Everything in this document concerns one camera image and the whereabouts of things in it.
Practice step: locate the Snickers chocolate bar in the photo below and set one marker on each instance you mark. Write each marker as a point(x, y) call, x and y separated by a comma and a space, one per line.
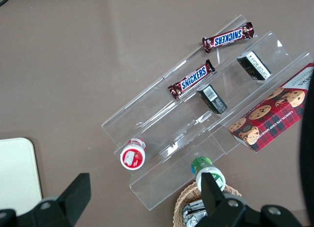
point(192, 80)
point(228, 37)

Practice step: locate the red tartan cookie box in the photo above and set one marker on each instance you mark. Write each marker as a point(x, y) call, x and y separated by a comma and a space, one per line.
point(269, 123)

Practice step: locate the foil wrapped pack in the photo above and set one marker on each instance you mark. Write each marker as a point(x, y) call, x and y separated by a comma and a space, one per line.
point(190, 214)

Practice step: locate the tan wicker basket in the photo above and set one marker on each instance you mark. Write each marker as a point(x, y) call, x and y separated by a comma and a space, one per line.
point(180, 205)

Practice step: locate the red lidded yogurt cup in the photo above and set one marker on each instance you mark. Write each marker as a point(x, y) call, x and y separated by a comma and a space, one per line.
point(132, 157)

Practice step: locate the clear acrylic stepped stand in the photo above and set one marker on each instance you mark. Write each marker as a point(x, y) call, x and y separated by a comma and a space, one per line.
point(157, 109)

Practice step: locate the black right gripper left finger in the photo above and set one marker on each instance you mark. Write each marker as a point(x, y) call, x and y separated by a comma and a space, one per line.
point(71, 200)

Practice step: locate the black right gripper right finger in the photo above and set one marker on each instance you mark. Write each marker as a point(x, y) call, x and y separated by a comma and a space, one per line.
point(220, 209)

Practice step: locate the small black carton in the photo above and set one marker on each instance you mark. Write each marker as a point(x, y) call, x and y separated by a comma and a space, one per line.
point(255, 66)
point(212, 99)

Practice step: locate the green lidded cup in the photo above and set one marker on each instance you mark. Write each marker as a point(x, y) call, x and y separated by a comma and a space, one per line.
point(200, 164)

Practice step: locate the cream plastic tray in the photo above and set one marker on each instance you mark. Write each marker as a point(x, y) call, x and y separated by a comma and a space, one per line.
point(14, 168)

